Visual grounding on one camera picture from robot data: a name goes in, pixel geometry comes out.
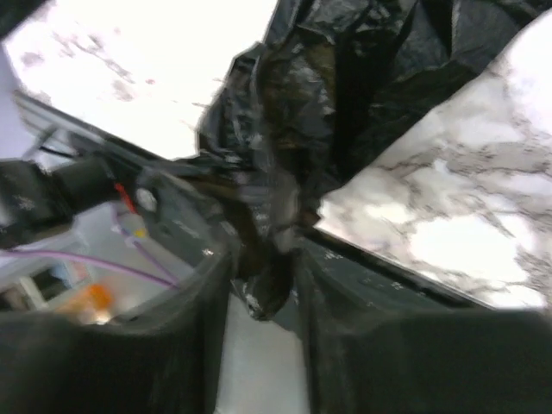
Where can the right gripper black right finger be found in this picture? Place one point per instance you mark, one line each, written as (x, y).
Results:
(394, 351)

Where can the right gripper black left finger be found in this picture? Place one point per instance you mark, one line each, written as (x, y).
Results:
(165, 361)

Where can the black plastic trash bag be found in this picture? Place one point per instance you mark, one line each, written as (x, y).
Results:
(331, 87)

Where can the aluminium extrusion frame rail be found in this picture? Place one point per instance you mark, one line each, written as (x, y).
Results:
(43, 125)

